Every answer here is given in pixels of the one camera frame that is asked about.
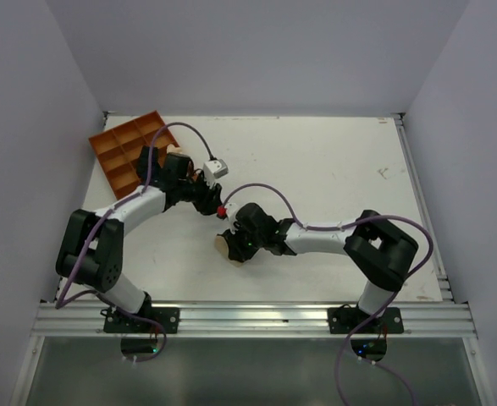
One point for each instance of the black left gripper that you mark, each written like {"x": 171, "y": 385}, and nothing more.
{"x": 211, "y": 200}

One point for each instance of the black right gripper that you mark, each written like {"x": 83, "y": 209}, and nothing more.
{"x": 237, "y": 252}

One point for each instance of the beige underwear with dark trim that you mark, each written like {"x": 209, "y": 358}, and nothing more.
{"x": 228, "y": 252}

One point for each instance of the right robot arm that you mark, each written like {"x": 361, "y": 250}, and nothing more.
{"x": 379, "y": 249}

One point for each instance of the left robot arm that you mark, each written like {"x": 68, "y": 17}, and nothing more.
{"x": 91, "y": 253}

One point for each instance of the rolled beige underwear in tray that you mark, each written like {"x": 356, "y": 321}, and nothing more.
{"x": 173, "y": 149}

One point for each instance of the rolled black underwear in tray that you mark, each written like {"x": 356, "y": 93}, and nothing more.
{"x": 148, "y": 166}

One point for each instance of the orange compartment tray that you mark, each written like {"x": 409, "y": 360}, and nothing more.
{"x": 117, "y": 148}

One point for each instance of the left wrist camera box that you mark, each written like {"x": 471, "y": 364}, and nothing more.
{"x": 214, "y": 169}

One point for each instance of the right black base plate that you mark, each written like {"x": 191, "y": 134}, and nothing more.
{"x": 344, "y": 319}

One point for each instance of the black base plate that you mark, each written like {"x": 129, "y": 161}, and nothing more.
{"x": 115, "y": 322}
{"x": 344, "y": 319}

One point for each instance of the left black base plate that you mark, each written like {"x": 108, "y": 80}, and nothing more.
{"x": 115, "y": 322}

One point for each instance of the aluminium front rail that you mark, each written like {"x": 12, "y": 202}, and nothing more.
{"x": 254, "y": 320}

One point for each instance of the aluminium rail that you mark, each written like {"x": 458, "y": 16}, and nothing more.
{"x": 254, "y": 320}
{"x": 440, "y": 272}

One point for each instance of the aluminium right side rail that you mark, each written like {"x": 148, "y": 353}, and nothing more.
{"x": 440, "y": 272}

